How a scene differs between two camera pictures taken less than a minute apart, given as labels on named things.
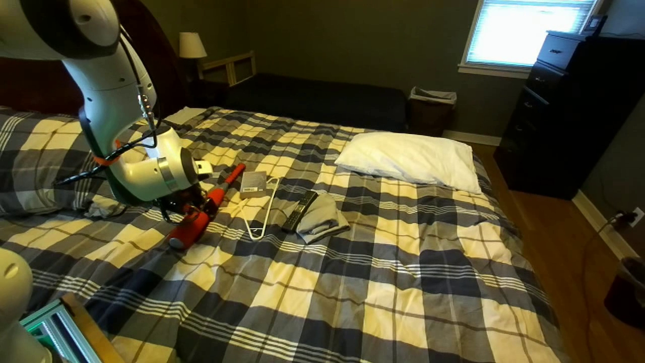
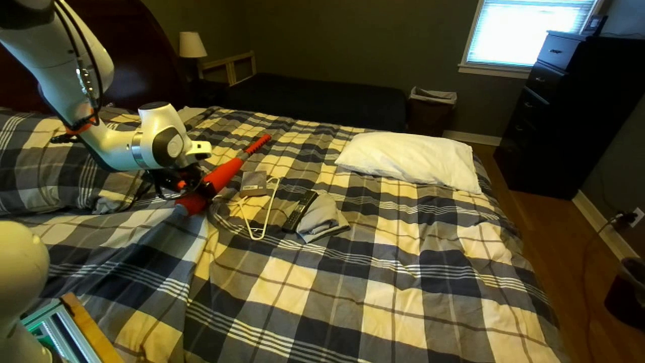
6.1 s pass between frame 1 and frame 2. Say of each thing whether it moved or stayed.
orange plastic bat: moved
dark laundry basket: stayed
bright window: stayed
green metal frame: stayed
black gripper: moved
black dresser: stayed
